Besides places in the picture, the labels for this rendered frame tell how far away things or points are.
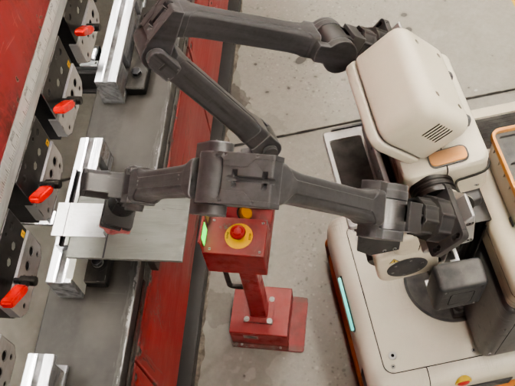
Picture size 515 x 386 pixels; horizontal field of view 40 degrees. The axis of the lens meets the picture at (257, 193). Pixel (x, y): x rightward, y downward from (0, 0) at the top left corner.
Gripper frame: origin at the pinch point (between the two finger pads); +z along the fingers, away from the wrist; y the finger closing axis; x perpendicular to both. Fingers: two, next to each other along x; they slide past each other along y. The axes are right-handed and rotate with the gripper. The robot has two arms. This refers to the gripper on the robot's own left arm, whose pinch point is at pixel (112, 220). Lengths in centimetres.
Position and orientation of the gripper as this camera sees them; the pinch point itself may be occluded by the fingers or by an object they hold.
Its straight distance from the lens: 161.7
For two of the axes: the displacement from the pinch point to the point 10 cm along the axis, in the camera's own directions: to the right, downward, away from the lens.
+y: -0.9, 8.7, -4.9
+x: 9.2, 2.6, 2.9
